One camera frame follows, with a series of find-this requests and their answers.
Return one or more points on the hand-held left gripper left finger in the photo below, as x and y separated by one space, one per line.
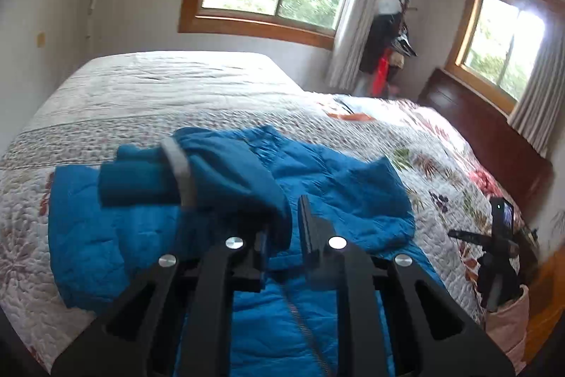
262 246

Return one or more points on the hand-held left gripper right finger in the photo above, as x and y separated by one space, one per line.
309 235

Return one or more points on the blue quilted jacket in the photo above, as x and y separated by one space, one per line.
353 191

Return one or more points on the red hanging garment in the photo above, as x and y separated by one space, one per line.
380 76

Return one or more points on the floral quilted bedspread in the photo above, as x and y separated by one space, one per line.
176 94

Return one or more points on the black hanging garment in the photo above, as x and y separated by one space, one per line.
378 41

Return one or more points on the pink basket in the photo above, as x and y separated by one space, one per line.
507 328

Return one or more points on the grey curtain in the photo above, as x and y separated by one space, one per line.
362 6
543 103

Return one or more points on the wooden coat rack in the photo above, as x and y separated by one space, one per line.
405 4

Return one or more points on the small wooden-framed window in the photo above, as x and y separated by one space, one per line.
494 45

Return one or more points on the yellowed wall outlet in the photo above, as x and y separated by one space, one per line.
40 40

